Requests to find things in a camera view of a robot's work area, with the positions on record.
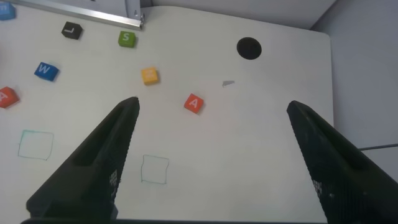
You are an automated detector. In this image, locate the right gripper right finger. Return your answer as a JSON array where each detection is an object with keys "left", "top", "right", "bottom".
[{"left": 285, "top": 100, "right": 398, "bottom": 224}]

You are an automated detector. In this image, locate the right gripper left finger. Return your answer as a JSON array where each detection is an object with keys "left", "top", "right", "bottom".
[{"left": 26, "top": 96, "right": 141, "bottom": 220}]

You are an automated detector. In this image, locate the orange block letter A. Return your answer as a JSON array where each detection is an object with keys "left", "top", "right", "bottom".
[
  {"left": 0, "top": 86, "right": 21, "bottom": 110},
  {"left": 183, "top": 93, "right": 205, "bottom": 115}
]

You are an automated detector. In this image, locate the blue block letter W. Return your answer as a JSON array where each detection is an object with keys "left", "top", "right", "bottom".
[{"left": 34, "top": 62, "right": 60, "bottom": 82}]

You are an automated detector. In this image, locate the yellow letter block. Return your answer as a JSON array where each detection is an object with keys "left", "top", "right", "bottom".
[{"left": 141, "top": 67, "right": 160, "bottom": 86}]

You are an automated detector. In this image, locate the green block letter S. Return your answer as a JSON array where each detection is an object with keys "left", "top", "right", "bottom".
[{"left": 118, "top": 30, "right": 137, "bottom": 49}]

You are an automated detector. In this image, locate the black block letter L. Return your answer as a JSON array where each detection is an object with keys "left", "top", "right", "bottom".
[{"left": 61, "top": 21, "right": 84, "bottom": 40}]

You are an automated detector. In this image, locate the metal-framed whiteboard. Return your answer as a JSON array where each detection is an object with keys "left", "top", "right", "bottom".
[{"left": 12, "top": 0, "right": 146, "bottom": 31}]

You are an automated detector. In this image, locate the light blue letter block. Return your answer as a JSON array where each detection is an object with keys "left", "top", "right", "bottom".
[{"left": 0, "top": 2, "right": 16, "bottom": 21}]

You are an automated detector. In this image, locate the black table cable grommet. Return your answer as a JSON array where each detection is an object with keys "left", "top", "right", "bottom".
[{"left": 236, "top": 37, "right": 262, "bottom": 60}]

